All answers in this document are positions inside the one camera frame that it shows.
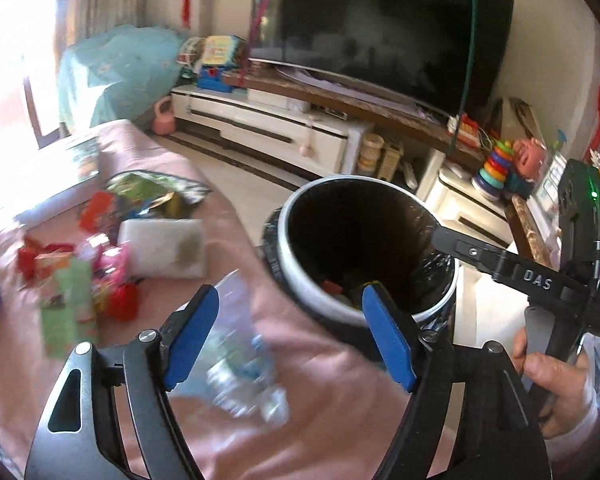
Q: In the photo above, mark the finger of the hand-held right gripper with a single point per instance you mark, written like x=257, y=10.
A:
x=510, y=267

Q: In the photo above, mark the teal furniture cover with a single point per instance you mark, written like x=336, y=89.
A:
x=120, y=70

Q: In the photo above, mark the beige patterned curtain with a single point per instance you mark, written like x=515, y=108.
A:
x=105, y=0

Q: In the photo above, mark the black flat television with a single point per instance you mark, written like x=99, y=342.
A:
x=380, y=25

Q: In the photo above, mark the green snack packet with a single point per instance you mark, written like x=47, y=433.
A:
x=145, y=190

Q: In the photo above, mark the white television cabinet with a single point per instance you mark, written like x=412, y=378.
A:
x=260, y=120

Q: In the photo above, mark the white remote control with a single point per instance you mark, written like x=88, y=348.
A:
x=410, y=175

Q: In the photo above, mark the red toy phone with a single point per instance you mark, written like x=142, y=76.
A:
x=467, y=132

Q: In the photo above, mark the wooden toy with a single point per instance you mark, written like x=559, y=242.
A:
x=392, y=160

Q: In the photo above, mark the person's right hand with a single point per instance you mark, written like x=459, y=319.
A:
x=560, y=390

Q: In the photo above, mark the colourful activity cube toy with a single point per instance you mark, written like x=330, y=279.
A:
x=222, y=50

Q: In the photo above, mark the clear plastic box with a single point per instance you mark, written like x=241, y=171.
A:
x=547, y=180

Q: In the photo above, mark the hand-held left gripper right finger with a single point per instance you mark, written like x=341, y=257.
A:
x=387, y=335

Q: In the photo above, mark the brown marble counter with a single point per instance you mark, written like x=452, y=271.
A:
x=530, y=230

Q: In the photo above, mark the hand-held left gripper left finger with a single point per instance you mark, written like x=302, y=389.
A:
x=192, y=332

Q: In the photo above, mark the pink toy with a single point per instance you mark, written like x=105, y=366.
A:
x=527, y=155

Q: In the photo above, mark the white bin with black bag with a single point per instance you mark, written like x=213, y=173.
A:
x=295, y=270

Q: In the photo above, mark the clear plastic bottle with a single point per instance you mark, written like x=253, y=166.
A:
x=240, y=360

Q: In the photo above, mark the blue toy cash register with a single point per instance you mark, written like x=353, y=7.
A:
x=215, y=80

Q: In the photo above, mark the beige bag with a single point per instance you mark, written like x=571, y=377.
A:
x=517, y=120

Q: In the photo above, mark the pink kettlebell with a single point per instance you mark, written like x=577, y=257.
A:
x=162, y=120

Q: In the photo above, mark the pile of colourful snack wrappers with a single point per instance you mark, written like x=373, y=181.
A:
x=105, y=260

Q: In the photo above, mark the yellow round container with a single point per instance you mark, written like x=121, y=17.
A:
x=370, y=155

